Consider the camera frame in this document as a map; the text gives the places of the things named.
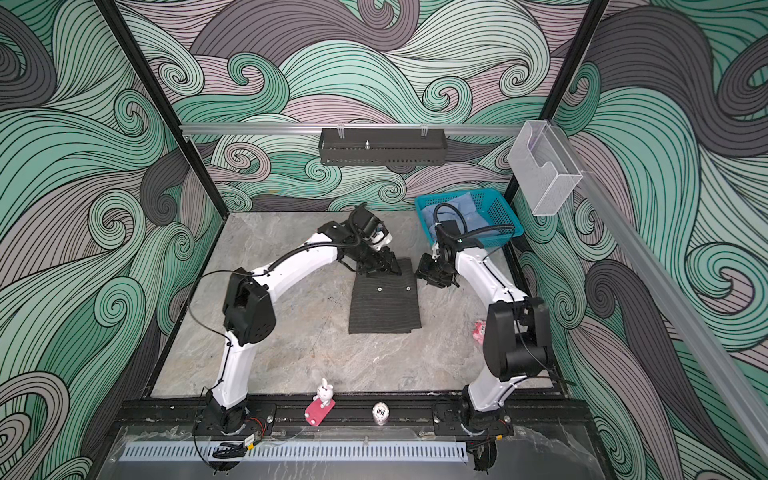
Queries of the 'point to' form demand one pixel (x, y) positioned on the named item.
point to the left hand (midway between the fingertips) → (398, 271)
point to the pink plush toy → (479, 331)
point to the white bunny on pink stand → (322, 405)
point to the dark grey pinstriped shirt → (384, 303)
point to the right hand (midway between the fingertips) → (421, 275)
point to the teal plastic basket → (492, 204)
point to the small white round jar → (381, 412)
